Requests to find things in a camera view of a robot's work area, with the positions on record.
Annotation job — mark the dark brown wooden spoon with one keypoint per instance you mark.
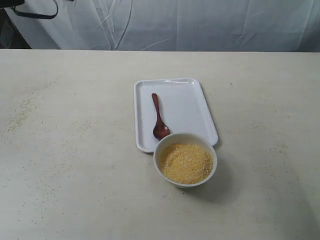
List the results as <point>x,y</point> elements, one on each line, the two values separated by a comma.
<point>160,130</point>

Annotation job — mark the yellow granular grain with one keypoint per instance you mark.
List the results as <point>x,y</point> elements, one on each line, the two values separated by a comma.
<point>186,163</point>

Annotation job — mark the white rectangular plastic tray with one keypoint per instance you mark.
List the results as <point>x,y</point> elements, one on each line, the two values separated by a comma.
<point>182,106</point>

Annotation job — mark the white ceramic bowl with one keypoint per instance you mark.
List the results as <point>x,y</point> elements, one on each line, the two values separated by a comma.
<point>184,138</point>

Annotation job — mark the white backdrop cloth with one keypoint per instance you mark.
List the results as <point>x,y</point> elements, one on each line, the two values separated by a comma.
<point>170,25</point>

